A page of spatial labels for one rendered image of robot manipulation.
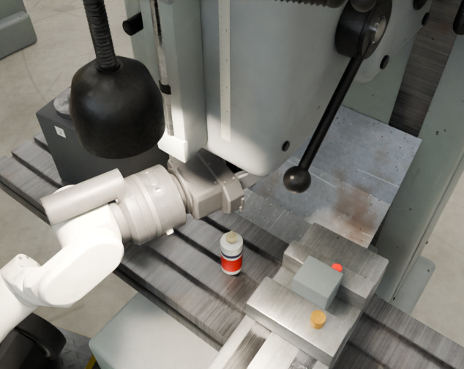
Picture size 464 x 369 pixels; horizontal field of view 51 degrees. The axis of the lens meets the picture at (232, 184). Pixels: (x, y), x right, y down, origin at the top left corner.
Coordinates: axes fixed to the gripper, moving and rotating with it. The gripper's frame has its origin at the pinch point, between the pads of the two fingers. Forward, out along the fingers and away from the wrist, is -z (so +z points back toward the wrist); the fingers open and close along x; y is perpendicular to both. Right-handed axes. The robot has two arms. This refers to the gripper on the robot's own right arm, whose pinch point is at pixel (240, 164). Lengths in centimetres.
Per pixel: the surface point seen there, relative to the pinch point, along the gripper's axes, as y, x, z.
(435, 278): 121, 4, -98
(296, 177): -12.3, -14.7, 2.7
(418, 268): 102, 5, -82
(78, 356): 82, 28, 34
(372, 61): -16.0, -6.7, -14.1
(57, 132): 13.4, 36.6, 18.4
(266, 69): -24.2, -11.2, 4.9
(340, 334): 18.3, -22.2, -3.8
